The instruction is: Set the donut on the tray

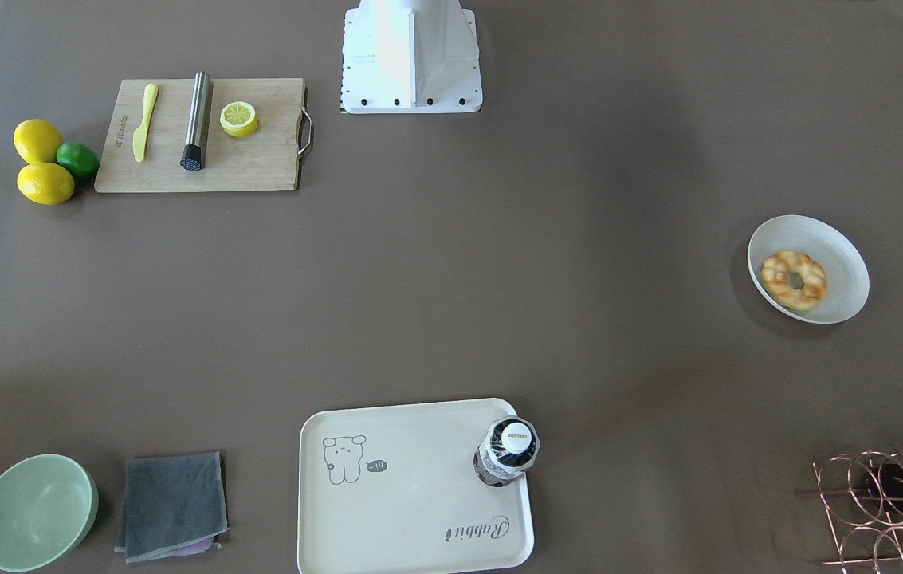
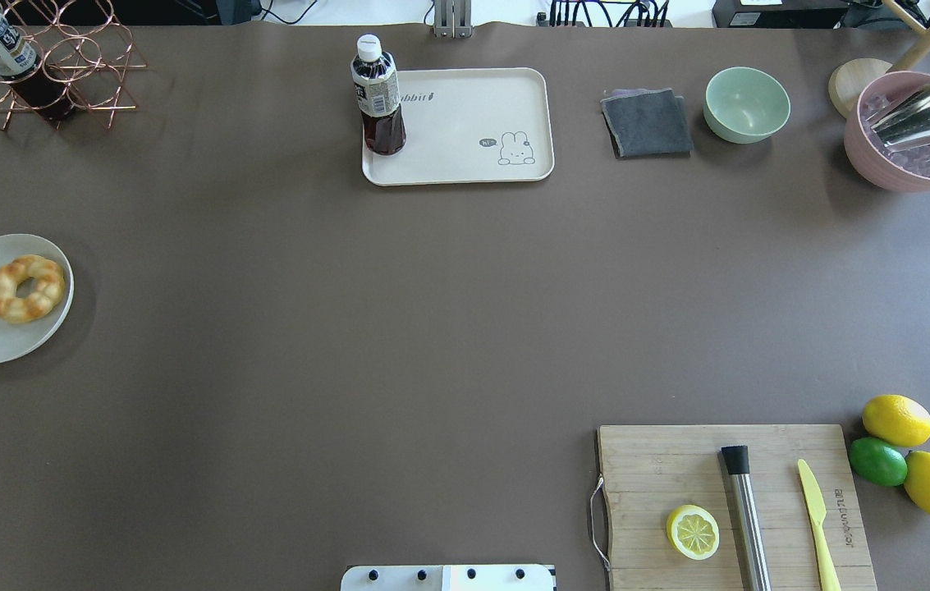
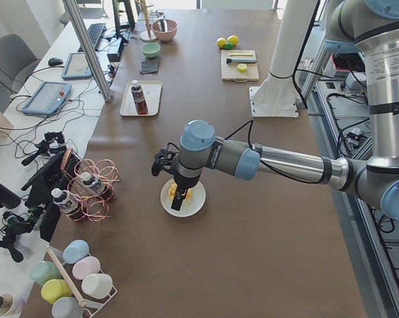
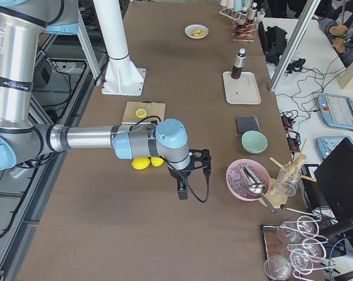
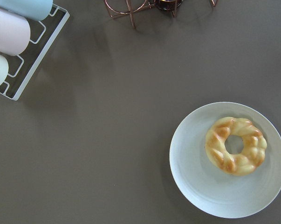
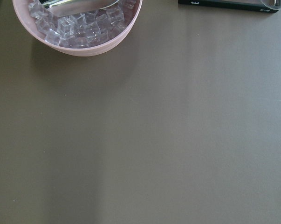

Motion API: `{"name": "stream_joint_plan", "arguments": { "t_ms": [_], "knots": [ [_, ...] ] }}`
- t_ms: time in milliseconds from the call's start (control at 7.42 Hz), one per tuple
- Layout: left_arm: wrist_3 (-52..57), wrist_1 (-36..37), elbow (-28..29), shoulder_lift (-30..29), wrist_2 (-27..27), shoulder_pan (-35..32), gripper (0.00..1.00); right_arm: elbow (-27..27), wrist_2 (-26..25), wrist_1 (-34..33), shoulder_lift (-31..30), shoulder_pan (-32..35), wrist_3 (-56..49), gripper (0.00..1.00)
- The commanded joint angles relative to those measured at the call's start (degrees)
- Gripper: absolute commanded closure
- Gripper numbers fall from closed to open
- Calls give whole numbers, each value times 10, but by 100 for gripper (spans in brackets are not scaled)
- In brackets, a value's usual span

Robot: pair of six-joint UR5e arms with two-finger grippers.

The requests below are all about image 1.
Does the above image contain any clear bottle white cap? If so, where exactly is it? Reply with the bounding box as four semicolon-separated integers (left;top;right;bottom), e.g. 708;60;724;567
473;415;541;487

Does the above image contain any half lemon slice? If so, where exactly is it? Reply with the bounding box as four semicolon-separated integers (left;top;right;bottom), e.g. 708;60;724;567
219;101;259;137

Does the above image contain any yellow lemon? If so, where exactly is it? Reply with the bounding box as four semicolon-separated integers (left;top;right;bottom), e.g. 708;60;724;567
17;163;76;206
13;119;64;164

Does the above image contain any braided glazed donut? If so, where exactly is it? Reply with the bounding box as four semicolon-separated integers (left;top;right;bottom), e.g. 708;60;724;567
760;250;829;310

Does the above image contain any cream rabbit tray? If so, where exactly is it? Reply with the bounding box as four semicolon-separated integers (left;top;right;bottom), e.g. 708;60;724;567
296;397;536;573

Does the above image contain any copper wire wine rack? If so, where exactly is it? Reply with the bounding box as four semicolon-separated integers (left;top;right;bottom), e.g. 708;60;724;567
809;450;903;573

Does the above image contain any lower yellow lemon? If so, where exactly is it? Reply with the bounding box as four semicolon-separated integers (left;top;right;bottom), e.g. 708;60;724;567
17;163;76;206

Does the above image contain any white shallow bowl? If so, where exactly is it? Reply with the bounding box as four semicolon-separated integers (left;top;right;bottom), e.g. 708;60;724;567
746;214;870;324

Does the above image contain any wooden cutting board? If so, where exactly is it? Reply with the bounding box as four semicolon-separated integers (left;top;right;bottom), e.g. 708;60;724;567
94;77;309;194

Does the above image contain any green lime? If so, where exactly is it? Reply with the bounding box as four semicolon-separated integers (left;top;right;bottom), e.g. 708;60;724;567
55;141;99;179

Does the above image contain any yellow plastic knife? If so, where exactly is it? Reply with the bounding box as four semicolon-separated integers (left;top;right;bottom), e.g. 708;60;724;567
132;83;159;163

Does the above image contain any green bowl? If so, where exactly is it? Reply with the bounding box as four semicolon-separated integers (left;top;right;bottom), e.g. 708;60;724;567
0;454;99;572

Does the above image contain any steel cylindrical grinder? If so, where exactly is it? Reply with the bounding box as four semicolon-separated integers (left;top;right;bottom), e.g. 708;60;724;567
180;70;212;173

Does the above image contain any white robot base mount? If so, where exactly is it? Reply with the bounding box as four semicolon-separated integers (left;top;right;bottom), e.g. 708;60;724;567
340;1;484;114

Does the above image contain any upper yellow lemon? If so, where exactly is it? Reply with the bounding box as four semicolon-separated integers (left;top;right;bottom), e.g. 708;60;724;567
13;119;64;164

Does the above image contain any grey folded cloth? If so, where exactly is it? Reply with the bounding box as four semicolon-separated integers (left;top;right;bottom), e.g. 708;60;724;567
115;450;230;564

